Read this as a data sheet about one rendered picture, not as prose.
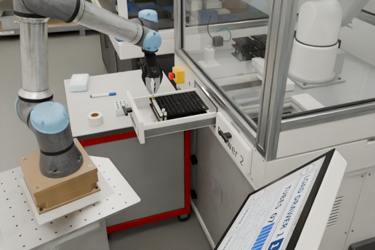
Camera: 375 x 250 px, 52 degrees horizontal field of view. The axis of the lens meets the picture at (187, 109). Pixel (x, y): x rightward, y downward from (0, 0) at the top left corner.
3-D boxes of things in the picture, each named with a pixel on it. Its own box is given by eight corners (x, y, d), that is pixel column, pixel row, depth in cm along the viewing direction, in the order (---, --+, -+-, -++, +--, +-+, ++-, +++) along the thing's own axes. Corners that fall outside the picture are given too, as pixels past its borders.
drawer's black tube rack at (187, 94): (159, 129, 164) (159, 116, 161) (149, 110, 179) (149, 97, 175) (208, 120, 170) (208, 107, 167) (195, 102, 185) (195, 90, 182)
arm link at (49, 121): (46, 157, 127) (37, 123, 120) (31, 139, 136) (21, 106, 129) (80, 143, 133) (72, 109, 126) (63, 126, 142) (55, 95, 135)
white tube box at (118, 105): (116, 116, 188) (115, 109, 186) (114, 107, 195) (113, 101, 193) (141, 112, 192) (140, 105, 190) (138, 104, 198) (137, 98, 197)
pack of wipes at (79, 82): (87, 91, 211) (86, 84, 209) (69, 92, 210) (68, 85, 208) (90, 80, 224) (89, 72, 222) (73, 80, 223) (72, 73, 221)
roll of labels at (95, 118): (96, 116, 188) (95, 109, 186) (106, 121, 185) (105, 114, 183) (85, 123, 183) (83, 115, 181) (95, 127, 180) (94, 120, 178)
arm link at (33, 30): (28, 139, 133) (20, -26, 111) (13, 121, 143) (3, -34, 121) (61, 131, 141) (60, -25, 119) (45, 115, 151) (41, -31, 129)
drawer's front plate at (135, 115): (140, 144, 158) (139, 121, 152) (126, 110, 181) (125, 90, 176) (144, 143, 158) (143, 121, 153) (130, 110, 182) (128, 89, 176)
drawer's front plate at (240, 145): (245, 175, 141) (248, 150, 135) (215, 133, 165) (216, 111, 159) (250, 174, 141) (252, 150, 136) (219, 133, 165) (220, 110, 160)
